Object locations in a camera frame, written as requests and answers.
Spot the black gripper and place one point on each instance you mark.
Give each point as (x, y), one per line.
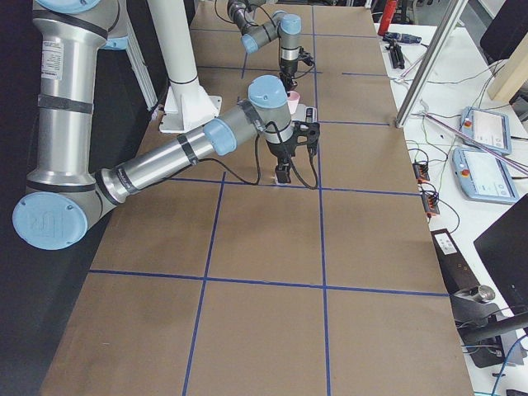
(279, 151)
(287, 77)

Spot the pink plastic cup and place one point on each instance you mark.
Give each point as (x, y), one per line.
(293, 98)

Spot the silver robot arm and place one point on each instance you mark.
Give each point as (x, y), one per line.
(282, 26)
(64, 200)

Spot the silver digital kitchen scale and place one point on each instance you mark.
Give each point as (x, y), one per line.
(305, 113)

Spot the orange black connector block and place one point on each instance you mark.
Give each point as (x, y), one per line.
(421, 172)

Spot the near teach pendant tablet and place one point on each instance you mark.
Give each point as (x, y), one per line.
(483, 177)

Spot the teach pendant tablet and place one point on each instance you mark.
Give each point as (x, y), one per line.
(483, 177)
(489, 128)

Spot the black box white label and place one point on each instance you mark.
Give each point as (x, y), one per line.
(455, 270)

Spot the far teach pendant tablet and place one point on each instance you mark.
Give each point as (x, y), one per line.
(489, 128)

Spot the black computer monitor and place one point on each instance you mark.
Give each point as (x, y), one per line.
(502, 249)

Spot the black monitor stand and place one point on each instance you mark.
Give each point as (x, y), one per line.
(488, 333)

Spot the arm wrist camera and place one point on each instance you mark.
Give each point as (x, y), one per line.
(305, 57)

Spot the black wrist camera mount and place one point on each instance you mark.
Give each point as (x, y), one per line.
(307, 134)

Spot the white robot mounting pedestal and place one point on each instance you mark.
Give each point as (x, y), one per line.
(187, 105)

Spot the aluminium frame post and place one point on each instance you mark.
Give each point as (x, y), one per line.
(438, 41)

